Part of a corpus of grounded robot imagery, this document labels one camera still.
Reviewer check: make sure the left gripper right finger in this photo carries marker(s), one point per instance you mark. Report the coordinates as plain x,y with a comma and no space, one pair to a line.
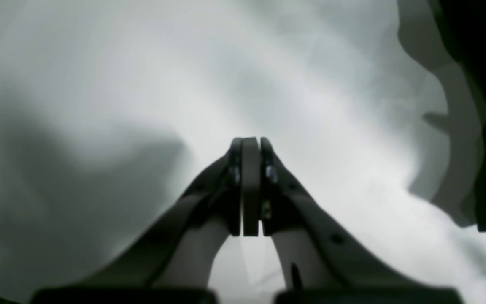
315,251

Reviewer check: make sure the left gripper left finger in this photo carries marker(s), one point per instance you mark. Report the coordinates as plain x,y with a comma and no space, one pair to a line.
179,249

